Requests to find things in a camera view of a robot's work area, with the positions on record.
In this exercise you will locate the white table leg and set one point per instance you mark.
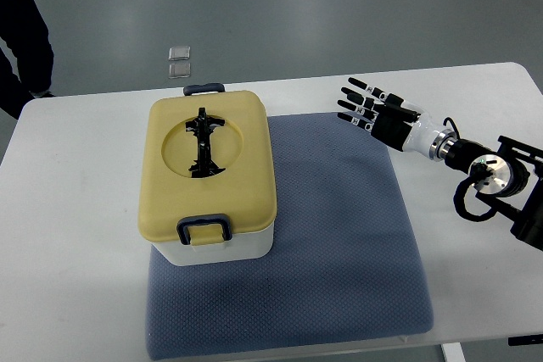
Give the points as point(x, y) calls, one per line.
point(452, 352)

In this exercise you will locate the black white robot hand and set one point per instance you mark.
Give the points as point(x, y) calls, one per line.
point(391, 119)

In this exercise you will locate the black table bracket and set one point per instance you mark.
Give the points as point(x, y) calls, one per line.
point(525, 340)

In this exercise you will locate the person in dark clothes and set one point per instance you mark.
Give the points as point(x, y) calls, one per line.
point(26, 35)

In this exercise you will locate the upper clear floor tile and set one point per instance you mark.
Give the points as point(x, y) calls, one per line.
point(179, 53)

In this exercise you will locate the yellow box lid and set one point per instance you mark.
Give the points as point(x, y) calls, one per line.
point(207, 169)

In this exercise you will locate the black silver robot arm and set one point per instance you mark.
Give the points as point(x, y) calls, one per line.
point(496, 175)

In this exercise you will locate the blue grey cushion mat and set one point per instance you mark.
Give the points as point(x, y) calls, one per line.
point(344, 265)

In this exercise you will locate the white storage box base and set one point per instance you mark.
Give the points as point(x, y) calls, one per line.
point(220, 252)

